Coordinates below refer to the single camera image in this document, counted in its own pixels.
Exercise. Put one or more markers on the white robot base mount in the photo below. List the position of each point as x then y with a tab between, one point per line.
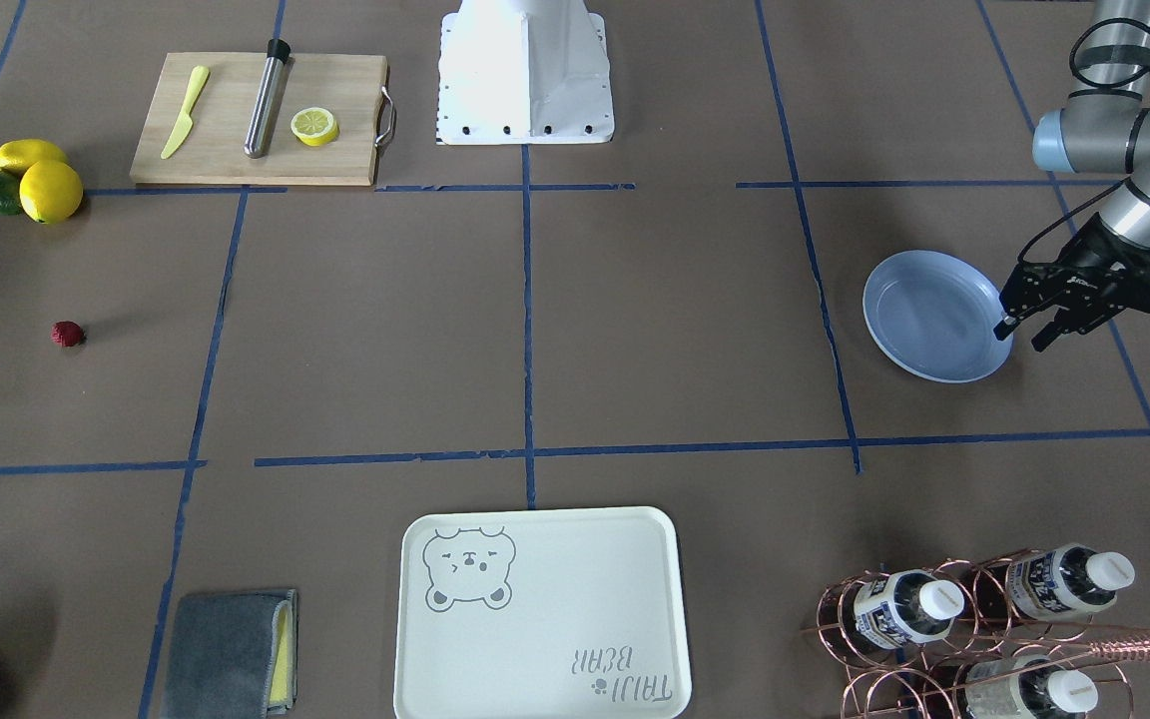
523	73

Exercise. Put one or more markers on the cream bear serving tray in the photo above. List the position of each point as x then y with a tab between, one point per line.
561	613

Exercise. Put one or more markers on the tea bottle front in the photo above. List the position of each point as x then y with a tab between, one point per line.
890	613

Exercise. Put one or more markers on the copper wire bottle rack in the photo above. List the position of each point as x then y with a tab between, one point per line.
899	683

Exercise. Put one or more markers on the lemon half slice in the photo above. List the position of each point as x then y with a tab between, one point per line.
314	127

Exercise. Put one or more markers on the tea bottle middle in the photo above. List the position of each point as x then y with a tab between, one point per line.
1055	585

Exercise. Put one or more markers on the blue round plate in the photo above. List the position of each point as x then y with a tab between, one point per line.
934	316

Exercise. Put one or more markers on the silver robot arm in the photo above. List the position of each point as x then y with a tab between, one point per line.
1104	128

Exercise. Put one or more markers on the tea bottle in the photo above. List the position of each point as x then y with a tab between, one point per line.
1026	686
890	613
1055	585

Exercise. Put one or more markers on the large yellow lemon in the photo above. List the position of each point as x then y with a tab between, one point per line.
50	192

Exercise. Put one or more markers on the yellow plastic knife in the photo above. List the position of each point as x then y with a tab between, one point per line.
184	123

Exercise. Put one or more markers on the grey folded cloth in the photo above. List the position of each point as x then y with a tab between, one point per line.
233	655

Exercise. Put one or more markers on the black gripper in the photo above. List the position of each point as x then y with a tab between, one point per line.
1084	262

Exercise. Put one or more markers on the red strawberry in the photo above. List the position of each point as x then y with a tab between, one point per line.
68	334

